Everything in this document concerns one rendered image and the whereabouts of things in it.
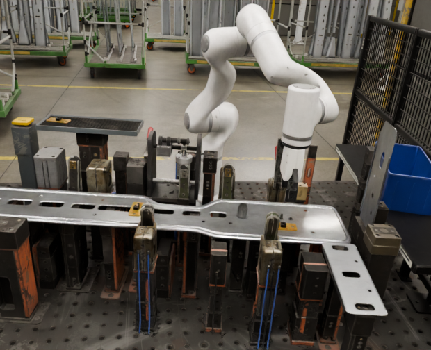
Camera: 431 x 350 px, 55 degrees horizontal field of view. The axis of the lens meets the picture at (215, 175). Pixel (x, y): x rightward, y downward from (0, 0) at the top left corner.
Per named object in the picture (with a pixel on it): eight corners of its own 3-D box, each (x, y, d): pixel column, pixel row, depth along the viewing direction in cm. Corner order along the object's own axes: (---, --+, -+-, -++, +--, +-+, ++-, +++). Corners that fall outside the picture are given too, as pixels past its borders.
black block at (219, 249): (200, 337, 127) (205, 259, 114) (202, 312, 137) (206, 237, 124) (226, 339, 127) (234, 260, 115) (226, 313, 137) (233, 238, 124)
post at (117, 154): (117, 248, 164) (112, 155, 147) (119, 242, 169) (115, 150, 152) (129, 249, 164) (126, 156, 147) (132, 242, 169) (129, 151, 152)
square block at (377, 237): (349, 332, 132) (375, 237, 117) (343, 314, 139) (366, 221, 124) (375, 334, 132) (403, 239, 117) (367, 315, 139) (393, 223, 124)
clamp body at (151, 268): (128, 335, 126) (124, 239, 111) (135, 306, 137) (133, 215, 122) (158, 337, 126) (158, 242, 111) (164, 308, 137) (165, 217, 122)
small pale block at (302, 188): (283, 272, 157) (297, 186, 141) (283, 267, 160) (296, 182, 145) (293, 273, 157) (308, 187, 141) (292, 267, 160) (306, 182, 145)
